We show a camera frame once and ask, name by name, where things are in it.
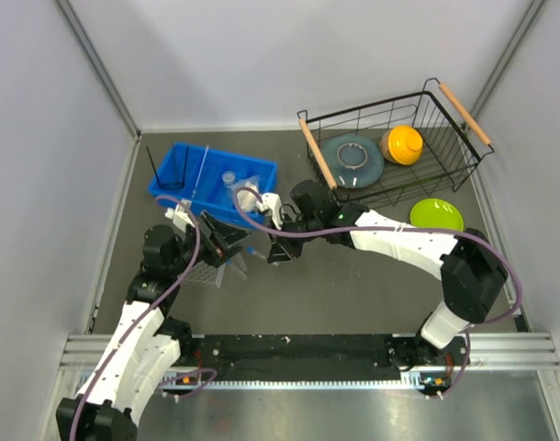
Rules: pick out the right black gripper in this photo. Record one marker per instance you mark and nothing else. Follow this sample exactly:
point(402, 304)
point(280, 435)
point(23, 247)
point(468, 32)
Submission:
point(278, 249)

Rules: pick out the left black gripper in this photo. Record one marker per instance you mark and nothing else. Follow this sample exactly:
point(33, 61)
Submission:
point(221, 236)

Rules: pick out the blue-capped test tube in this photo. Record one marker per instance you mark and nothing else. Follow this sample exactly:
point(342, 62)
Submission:
point(256, 253)
point(238, 272)

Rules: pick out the clear bag of white powder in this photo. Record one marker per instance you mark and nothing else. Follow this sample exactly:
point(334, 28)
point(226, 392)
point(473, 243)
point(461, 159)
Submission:
point(247, 200)

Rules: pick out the glass bulb tube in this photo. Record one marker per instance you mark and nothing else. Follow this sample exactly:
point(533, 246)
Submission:
point(200, 171)

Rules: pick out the black wire ring stand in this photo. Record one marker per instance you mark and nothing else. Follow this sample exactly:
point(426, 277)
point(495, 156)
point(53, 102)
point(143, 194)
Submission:
point(171, 174)

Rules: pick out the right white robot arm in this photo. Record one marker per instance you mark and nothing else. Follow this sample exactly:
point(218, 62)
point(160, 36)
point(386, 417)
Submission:
point(471, 275)

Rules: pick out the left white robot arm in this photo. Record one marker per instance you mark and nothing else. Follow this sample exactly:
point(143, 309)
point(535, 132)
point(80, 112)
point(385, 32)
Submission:
point(147, 340)

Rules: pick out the clear plastic well plate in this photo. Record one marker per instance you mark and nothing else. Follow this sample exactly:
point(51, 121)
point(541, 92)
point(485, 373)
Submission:
point(203, 274)

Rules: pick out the blue plastic divided bin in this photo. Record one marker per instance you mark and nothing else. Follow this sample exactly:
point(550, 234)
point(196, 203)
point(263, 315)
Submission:
point(211, 195)

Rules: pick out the blue-grey ceramic plate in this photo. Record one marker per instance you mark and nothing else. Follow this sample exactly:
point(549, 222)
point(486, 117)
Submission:
point(355, 161)

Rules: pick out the lime green plate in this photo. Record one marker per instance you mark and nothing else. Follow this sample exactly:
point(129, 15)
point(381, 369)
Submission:
point(436, 213)

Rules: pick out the orange ribbed bowl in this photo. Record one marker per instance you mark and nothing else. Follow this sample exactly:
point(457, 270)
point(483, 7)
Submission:
point(402, 145)

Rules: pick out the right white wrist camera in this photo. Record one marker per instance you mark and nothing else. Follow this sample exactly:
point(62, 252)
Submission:
point(270, 204)

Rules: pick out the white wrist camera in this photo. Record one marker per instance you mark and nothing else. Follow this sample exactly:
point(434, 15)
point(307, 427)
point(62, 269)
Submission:
point(270, 204)
point(179, 217)

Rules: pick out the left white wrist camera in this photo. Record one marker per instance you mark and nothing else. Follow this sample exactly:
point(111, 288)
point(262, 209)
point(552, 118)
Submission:
point(179, 217)

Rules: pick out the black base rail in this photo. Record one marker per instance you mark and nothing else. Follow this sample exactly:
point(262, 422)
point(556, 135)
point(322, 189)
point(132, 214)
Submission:
point(352, 361)

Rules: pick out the black wire basket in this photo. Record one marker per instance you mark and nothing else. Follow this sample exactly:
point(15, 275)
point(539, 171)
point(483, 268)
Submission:
point(454, 145)

